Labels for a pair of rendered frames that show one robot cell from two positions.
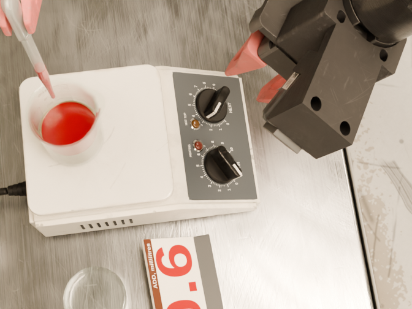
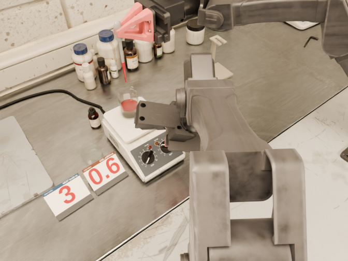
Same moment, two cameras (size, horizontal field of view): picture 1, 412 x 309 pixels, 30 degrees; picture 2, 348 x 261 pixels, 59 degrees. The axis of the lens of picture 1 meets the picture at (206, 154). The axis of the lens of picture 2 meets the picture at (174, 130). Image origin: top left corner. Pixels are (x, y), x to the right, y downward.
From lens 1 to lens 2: 0.46 m
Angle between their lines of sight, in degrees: 38
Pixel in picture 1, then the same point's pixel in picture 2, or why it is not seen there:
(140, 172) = (129, 131)
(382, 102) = not seen: hidden behind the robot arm
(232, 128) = (163, 157)
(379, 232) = (159, 227)
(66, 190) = (113, 118)
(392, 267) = (147, 238)
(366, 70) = (168, 121)
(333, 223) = (153, 210)
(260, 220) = (142, 187)
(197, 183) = (136, 151)
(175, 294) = (101, 170)
